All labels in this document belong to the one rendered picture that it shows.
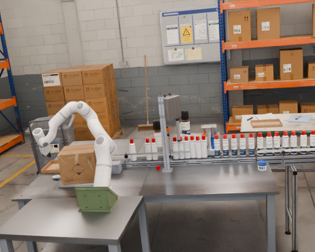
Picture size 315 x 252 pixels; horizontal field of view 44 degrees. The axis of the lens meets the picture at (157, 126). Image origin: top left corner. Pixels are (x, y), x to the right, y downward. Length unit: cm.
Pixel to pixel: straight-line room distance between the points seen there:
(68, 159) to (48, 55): 562
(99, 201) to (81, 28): 590
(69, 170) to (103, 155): 48
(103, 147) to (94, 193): 35
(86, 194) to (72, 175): 53
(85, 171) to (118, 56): 506
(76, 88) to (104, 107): 58
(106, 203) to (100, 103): 415
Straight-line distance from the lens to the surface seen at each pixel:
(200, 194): 301
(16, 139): 795
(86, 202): 292
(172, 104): 333
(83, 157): 331
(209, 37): 761
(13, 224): 302
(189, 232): 374
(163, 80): 798
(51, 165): 402
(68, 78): 695
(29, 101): 923
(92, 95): 687
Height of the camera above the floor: 213
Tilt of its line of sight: 15 degrees down
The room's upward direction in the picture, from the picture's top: 5 degrees counter-clockwise
